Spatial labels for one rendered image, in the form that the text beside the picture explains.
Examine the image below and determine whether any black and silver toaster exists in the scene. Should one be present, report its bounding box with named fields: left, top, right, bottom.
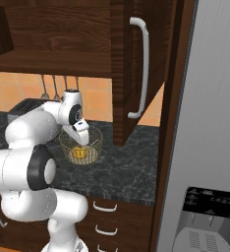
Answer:
left=6, top=97, right=53, bottom=125

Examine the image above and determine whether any white drawer handle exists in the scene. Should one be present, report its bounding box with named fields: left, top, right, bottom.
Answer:
left=96, top=243, right=119, bottom=252
left=94, top=223, right=119, bottom=237
left=92, top=200, right=119, bottom=213

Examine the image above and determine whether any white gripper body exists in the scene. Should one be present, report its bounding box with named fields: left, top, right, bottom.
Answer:
left=61, top=125, right=90, bottom=147

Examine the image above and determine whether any yellow round food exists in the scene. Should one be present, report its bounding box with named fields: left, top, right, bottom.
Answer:
left=70, top=146, right=90, bottom=162

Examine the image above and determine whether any dark wood base cabinet door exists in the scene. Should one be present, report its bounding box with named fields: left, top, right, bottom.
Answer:
left=0, top=189, right=53, bottom=248

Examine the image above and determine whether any gold wire basket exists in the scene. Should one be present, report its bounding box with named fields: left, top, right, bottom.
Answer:
left=58, top=125, right=104, bottom=166

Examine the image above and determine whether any dark wood fridge side panel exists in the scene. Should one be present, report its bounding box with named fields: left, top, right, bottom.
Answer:
left=147, top=0, right=200, bottom=252

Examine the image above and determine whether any dark wood wall cabinet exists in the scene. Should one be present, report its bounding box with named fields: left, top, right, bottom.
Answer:
left=0, top=0, right=126, bottom=148

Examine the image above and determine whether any dark wood drawer front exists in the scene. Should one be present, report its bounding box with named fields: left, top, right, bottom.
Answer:
left=77, top=220, right=153, bottom=247
left=84, top=196, right=155, bottom=227
left=84, top=240, right=151, bottom=252

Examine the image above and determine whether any long white cabinet door handle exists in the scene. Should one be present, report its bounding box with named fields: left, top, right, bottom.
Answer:
left=127, top=16, right=150, bottom=120

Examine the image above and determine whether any grey fridge with dispenser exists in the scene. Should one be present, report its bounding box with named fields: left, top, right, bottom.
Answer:
left=155, top=0, right=230, bottom=252

